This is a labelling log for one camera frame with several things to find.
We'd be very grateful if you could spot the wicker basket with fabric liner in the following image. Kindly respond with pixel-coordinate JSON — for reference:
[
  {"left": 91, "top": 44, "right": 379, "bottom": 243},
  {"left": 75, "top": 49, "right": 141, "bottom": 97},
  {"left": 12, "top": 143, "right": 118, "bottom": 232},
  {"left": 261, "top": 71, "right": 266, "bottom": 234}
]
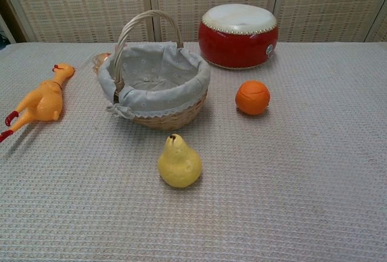
[{"left": 98, "top": 10, "right": 211, "bottom": 131}]

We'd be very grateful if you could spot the orange fruit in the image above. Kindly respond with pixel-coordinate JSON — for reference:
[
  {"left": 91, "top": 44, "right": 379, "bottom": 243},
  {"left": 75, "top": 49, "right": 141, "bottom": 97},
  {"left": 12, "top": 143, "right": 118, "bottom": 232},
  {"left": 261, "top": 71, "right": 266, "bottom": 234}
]
[{"left": 235, "top": 80, "right": 271, "bottom": 116}]

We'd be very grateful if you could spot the woven folding screen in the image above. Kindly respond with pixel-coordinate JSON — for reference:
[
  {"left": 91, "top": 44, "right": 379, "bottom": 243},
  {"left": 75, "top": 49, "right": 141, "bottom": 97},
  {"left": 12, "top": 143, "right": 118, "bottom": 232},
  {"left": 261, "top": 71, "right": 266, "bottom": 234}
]
[{"left": 0, "top": 0, "right": 387, "bottom": 44}]

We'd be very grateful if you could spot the yellow pear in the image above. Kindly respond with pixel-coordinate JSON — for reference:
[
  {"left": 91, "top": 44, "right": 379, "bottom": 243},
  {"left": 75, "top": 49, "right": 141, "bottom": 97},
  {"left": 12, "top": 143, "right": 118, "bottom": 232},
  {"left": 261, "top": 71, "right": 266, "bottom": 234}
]
[{"left": 157, "top": 134, "right": 203, "bottom": 188}]

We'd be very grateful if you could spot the red drum with white skin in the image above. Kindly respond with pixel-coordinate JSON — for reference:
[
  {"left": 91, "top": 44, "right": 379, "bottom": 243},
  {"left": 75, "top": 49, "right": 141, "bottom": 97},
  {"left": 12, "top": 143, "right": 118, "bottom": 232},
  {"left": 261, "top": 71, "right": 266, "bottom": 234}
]
[{"left": 198, "top": 4, "right": 279, "bottom": 70}]

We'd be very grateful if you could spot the beige waffle tablecloth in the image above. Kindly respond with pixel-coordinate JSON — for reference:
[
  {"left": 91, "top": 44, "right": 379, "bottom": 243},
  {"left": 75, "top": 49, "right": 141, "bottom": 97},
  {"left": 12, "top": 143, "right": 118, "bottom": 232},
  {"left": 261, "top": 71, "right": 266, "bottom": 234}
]
[{"left": 0, "top": 41, "right": 387, "bottom": 262}]

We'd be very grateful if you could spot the small clear orange object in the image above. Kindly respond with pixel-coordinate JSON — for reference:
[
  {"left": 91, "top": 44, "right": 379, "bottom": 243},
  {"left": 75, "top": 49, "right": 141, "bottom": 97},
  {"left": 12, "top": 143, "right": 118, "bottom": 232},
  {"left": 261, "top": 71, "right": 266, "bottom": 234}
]
[{"left": 92, "top": 51, "right": 113, "bottom": 77}]

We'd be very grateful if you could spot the yellow rubber chicken toy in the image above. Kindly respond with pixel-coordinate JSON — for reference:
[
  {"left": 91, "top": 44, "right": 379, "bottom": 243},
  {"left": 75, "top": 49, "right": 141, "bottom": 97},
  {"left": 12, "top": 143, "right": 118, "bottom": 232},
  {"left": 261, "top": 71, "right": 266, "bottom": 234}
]
[{"left": 0, "top": 62, "right": 76, "bottom": 143}]

